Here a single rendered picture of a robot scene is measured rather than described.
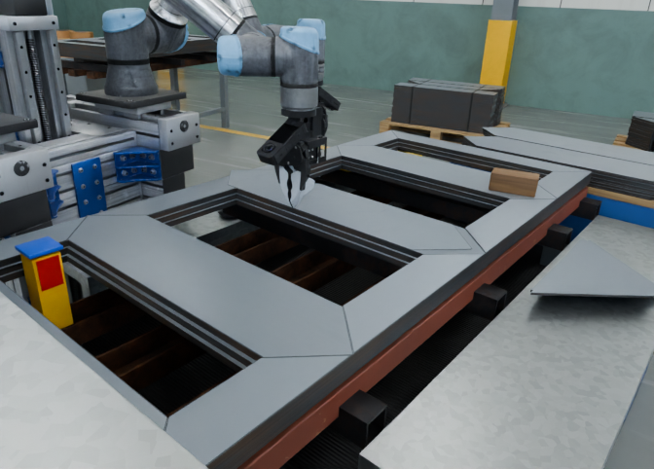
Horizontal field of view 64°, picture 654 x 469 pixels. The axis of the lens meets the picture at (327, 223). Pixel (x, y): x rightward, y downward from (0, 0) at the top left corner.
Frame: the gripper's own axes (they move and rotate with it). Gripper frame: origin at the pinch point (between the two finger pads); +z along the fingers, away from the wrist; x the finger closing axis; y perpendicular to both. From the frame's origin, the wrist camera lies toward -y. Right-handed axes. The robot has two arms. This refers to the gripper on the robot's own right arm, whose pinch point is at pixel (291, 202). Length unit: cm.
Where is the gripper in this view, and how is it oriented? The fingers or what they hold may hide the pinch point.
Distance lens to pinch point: 113.6
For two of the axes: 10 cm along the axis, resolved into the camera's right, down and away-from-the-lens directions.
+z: -0.3, 9.2, 3.9
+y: 6.4, -2.8, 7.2
